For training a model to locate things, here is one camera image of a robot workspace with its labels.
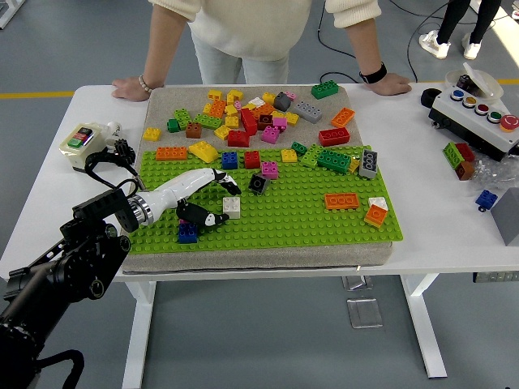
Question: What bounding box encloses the person's left hand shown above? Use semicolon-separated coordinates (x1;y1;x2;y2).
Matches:
367;72;413;97

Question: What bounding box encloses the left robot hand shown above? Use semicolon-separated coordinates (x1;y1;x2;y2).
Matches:
144;167;243;229

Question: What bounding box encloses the person's right hand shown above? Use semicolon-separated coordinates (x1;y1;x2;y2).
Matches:
111;75;152;101

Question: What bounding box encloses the white square brick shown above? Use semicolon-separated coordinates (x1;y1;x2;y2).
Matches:
222;196;242;220

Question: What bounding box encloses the orange long brick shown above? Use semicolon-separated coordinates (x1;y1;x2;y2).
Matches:
155;146;189;162

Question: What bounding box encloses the yellow curved brick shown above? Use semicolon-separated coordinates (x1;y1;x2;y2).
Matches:
187;140;220;164

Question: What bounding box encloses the light green long brick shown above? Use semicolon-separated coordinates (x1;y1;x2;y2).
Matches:
192;113;225;130

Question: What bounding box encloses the red long brick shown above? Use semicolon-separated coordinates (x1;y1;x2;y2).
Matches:
318;126;351;147

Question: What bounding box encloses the grey long brick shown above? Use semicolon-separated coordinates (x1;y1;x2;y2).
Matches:
358;149;380;180
292;100;324;125

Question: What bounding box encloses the dark green long brick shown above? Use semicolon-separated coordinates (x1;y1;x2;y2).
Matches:
316;148;353;175

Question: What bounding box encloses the red tall brick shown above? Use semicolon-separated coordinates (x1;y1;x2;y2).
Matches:
239;107;259;136

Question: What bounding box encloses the green studded baseplate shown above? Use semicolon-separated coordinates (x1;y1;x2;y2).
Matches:
126;144;406;255

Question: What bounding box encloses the orange flat brick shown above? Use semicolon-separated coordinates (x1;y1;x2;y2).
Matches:
324;193;361;211

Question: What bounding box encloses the orange and yellow brick stack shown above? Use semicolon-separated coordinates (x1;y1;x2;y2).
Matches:
363;203;388;229

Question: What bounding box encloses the black wristwatch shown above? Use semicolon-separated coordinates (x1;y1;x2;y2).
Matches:
358;62;388;85

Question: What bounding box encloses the black gear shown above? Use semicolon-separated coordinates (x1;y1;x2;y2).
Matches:
109;138;136;164

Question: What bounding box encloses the white push-button control box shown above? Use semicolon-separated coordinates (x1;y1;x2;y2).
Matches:
428;87;519;163

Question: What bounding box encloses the person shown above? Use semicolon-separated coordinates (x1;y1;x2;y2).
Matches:
418;0;504;61
148;0;383;85

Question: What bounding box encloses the clear round container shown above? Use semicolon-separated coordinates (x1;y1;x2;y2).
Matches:
444;61;505;102

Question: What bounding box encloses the grey-brown foam mat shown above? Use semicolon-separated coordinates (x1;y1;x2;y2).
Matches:
116;83;395;276

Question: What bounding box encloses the clear plastic bag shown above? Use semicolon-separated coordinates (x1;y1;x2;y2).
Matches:
470;156;519;192

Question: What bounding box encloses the white furniture base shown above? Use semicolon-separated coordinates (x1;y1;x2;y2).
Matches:
0;0;22;30

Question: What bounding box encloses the white table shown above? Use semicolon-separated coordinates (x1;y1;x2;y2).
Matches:
0;83;519;380

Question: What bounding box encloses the grey box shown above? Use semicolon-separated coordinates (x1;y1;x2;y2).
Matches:
489;186;519;247

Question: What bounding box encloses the clear floor plate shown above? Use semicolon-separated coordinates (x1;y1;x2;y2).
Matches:
341;275;375;292
345;297;384;330

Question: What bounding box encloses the table control panel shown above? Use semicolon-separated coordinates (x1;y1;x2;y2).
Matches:
472;270;519;284

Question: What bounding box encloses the bead bracelet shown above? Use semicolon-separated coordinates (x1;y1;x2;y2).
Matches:
138;74;165;93

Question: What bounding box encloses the black ring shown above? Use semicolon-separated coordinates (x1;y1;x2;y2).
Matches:
420;87;444;109

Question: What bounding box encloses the black floor cable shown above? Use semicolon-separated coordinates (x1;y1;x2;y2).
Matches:
315;0;366;84
407;0;451;83

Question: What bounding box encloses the beige switch box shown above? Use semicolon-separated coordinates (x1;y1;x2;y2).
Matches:
58;122;109;173

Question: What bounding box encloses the blue brick keychain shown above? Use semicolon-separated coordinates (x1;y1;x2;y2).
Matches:
474;189;499;213

